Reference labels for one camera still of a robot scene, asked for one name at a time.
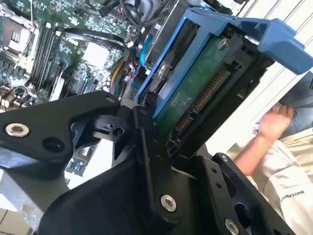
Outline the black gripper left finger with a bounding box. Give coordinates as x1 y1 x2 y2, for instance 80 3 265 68
0 90 187 225

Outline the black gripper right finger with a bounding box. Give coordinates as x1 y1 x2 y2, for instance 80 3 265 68
195 152 297 235

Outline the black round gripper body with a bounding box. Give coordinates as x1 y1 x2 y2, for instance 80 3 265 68
38 158 222 235

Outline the hard disk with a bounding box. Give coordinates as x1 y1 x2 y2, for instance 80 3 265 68
136 6 313 160

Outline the person's bare hand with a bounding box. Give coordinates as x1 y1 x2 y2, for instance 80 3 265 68
256 102 295 142

